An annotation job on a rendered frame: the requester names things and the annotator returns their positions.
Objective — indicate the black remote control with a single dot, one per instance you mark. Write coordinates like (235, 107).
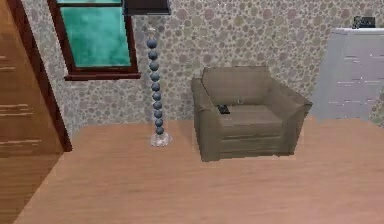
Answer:
(223, 109)

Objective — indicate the blue beaded floor lamp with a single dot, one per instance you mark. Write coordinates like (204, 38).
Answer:
(155, 83)

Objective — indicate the brown upholstered armchair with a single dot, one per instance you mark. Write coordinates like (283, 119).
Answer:
(246, 116)

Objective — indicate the dark red framed window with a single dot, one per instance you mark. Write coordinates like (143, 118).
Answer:
(96, 36)

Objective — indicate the pale grey chest of drawers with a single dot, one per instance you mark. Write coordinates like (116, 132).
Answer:
(353, 73)

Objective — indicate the brown wooden room door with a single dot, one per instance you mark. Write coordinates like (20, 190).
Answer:
(23, 100)

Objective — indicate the small dark box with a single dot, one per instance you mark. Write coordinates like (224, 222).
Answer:
(364, 22)

